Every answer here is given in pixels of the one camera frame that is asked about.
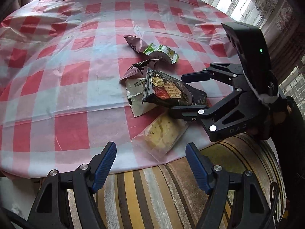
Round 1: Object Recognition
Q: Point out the black biscuit snack packet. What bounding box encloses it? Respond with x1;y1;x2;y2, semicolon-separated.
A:
142;68;208;108

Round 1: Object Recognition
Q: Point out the clear yellow cake packet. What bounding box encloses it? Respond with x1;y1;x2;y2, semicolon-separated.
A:
132;112;189;162

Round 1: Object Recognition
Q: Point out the green white snack packet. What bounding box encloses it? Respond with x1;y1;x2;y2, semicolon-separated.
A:
143;43;179;65

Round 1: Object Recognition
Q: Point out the cream nut snack packet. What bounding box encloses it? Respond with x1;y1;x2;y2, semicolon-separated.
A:
125;78;156;117

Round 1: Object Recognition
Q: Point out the right hand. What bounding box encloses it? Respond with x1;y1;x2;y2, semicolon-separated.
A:
245;97;292;140

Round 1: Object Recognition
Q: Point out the beige drape curtain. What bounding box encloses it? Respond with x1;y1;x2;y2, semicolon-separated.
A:
269;26;305;86

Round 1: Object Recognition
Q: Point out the pink black snack packet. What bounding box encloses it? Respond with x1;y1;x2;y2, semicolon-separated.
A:
119;58;160;81

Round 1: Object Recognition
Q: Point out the striped sofa cushion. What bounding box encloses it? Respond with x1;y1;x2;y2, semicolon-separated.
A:
66;133;288;229

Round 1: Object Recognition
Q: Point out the red white checkered tablecloth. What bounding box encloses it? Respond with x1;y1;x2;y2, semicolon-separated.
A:
1;0;239;178

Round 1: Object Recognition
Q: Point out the black cable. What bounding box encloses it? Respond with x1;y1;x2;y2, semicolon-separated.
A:
264;182;281;229

